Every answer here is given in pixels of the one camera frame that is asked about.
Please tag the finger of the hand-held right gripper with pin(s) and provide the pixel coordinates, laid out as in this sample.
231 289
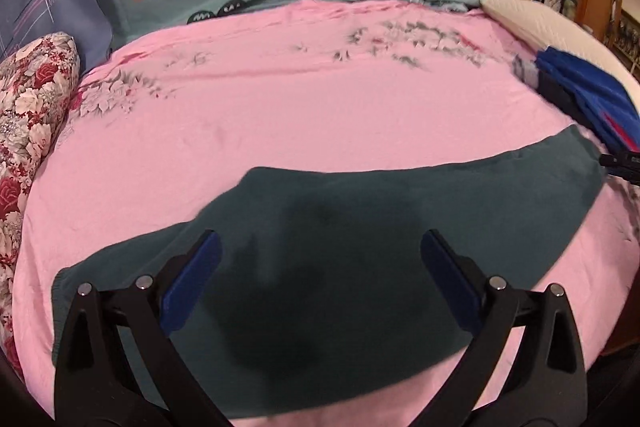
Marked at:
622 162

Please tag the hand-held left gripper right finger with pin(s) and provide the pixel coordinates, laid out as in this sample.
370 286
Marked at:
452 282

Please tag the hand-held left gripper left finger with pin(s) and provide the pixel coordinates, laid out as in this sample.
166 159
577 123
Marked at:
195 282

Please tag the dark green pants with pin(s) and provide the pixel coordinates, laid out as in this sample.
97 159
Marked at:
350 217

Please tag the blue garment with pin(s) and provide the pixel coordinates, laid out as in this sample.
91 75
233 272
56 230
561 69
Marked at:
590 92

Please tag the dark navy garment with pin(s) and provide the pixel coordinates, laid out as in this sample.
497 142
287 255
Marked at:
555 94

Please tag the grey garment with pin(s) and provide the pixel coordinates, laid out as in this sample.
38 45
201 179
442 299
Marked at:
522 69

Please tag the white quilted pillow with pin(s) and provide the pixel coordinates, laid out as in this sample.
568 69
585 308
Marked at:
540 22

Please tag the pink floral bed sheet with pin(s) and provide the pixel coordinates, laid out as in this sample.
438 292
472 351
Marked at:
275 97

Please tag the red floral pillow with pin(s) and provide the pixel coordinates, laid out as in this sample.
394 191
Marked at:
30 107

